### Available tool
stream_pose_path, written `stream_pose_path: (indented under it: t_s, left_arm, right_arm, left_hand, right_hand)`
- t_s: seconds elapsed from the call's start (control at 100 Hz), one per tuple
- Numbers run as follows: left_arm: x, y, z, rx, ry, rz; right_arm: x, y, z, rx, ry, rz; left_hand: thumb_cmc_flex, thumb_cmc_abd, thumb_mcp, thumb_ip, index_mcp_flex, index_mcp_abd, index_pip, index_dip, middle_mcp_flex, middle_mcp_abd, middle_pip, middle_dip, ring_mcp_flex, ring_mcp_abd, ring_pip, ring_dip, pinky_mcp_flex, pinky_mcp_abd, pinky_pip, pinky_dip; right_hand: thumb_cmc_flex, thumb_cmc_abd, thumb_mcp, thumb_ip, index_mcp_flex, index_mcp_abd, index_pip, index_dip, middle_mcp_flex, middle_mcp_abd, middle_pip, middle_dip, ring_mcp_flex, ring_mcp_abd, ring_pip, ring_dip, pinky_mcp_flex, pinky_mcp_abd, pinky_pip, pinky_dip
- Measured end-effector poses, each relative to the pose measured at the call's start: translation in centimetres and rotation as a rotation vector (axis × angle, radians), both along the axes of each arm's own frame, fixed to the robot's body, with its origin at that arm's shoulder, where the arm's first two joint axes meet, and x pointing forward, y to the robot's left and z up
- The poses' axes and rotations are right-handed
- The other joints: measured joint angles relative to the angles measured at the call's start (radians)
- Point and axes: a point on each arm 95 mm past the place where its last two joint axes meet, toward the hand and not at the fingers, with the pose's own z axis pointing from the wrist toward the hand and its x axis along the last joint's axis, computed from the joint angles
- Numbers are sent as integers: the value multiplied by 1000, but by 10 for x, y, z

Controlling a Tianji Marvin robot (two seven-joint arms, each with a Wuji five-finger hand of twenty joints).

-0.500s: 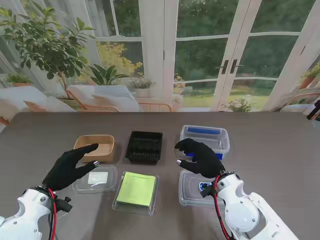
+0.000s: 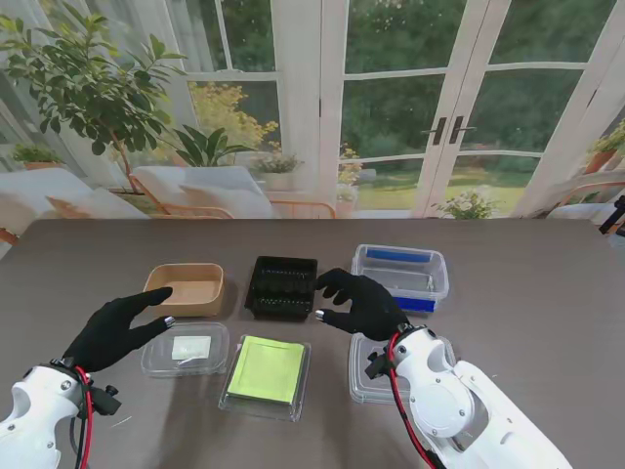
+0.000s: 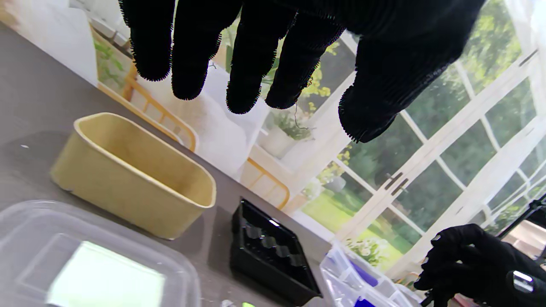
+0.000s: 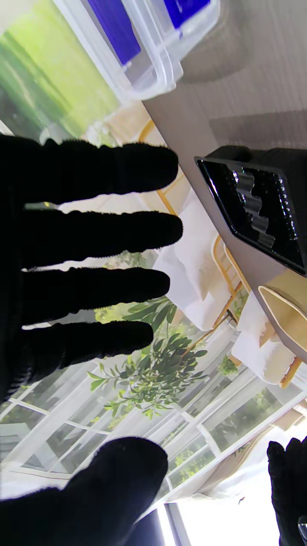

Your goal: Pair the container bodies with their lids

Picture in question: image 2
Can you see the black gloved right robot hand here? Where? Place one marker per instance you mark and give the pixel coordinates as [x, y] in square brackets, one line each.
[371, 308]

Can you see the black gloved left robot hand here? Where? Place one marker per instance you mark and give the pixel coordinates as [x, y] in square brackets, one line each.
[107, 332]

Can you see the clear lid with white label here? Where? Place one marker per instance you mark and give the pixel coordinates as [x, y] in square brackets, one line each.
[195, 349]

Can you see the black plastic tray container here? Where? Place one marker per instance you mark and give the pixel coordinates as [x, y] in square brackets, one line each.
[283, 288]

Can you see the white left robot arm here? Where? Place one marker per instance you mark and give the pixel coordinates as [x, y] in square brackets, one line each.
[39, 405]

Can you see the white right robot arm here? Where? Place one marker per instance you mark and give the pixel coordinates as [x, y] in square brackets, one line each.
[464, 405]

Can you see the clear container with blue clips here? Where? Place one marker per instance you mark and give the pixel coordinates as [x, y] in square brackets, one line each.
[405, 273]

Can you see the brown kraft paper container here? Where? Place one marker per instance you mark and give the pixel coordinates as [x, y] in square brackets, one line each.
[190, 288]

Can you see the clear flat plastic lid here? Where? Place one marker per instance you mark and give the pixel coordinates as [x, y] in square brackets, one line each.
[363, 388]

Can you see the clear lid with green sticker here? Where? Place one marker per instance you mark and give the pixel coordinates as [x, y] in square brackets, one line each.
[266, 371]

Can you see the printed sunroom backdrop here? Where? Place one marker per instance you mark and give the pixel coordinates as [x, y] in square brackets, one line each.
[390, 98]

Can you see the black tripod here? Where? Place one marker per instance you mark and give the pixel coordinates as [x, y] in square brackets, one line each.
[616, 215]

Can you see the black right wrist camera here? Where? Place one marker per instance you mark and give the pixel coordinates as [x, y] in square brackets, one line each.
[377, 366]

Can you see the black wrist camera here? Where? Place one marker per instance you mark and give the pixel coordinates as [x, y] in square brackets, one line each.
[105, 400]
[377, 366]

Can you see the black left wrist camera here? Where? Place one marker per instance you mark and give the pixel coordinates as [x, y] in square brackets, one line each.
[105, 400]

